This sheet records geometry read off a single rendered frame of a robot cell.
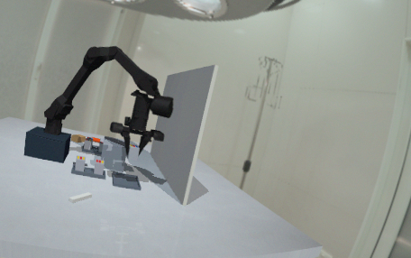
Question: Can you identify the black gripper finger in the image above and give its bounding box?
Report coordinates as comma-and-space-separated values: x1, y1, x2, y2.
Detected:
139, 136, 151, 155
120, 134, 131, 155

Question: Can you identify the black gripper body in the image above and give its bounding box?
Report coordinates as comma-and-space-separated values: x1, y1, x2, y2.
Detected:
110, 110, 165, 142

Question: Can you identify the white rectangular bar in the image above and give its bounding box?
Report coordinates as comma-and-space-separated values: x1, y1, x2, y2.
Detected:
68, 192, 92, 203

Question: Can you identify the small tan cardboard box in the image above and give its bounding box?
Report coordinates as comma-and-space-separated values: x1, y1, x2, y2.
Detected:
71, 134, 86, 143

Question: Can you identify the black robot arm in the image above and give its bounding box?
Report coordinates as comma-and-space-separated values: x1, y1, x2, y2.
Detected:
43, 46, 174, 135

